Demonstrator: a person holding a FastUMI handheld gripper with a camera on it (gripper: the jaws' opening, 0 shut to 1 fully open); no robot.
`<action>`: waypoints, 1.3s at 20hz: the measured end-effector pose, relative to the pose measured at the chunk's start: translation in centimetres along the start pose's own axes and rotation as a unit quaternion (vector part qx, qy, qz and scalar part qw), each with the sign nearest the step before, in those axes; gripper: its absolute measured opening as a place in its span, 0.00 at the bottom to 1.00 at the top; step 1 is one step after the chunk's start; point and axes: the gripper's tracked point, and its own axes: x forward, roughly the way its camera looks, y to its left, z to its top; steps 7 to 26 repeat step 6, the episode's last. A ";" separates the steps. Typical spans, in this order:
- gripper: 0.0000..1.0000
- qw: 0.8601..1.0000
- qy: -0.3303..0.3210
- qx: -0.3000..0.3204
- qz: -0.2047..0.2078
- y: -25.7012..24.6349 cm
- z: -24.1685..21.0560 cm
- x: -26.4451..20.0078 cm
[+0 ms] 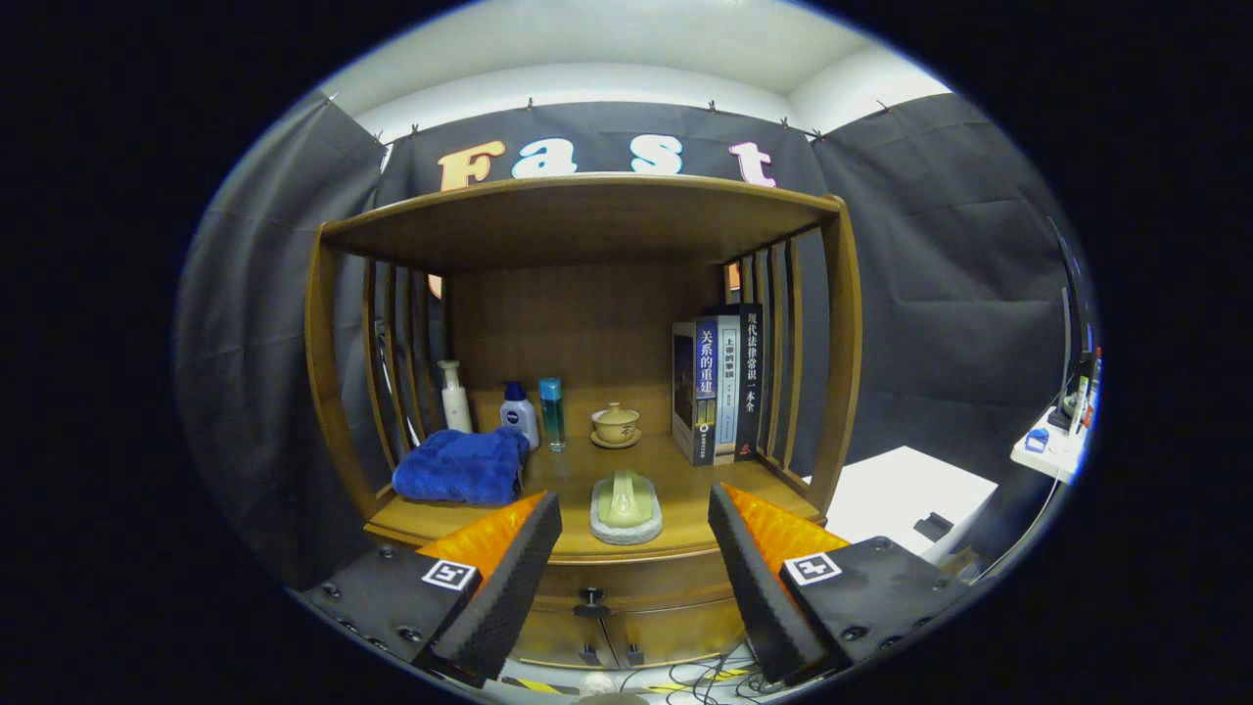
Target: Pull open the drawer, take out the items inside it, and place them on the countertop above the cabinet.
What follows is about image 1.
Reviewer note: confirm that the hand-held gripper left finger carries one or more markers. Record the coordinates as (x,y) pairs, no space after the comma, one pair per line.
(509,597)

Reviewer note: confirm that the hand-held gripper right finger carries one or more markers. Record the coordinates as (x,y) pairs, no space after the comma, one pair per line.
(754,587)

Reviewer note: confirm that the brown wooden drawer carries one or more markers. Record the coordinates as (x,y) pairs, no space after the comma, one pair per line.
(656,583)

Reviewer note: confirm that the wooden countertop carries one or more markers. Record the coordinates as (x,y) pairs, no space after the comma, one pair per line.
(690,494)

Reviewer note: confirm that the brown wooden cabinet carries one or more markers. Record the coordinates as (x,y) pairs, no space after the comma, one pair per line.
(568,333)

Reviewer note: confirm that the blue towel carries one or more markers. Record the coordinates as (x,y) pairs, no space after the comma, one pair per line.
(460,468)

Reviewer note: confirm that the white bottle blue cap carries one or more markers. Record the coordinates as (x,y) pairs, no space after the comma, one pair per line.
(521,416)

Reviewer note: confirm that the white storage box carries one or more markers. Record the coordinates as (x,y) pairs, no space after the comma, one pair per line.
(910,490)

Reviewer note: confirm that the teal slim bottle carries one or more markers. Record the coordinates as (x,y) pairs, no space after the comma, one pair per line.
(552,416)

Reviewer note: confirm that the white pump bottle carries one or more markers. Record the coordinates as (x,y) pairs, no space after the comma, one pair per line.
(456,406)

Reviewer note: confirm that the blue spine book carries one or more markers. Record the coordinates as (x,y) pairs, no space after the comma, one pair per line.
(705,392)

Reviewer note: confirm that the beige lidded teacup with saucer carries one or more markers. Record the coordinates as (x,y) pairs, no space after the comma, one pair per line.
(616,426)

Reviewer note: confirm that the pale grey spine book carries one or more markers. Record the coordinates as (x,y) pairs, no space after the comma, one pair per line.
(728,387)

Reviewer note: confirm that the black spine book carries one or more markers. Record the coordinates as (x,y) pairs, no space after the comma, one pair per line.
(750,377)

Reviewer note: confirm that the small blue object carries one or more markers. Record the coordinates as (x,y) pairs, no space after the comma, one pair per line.
(1037,439)

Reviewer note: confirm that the white side desk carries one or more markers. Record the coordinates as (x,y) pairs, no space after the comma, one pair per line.
(1057,455)

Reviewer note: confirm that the black backdrop cloth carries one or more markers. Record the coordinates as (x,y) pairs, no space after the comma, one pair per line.
(940,294)

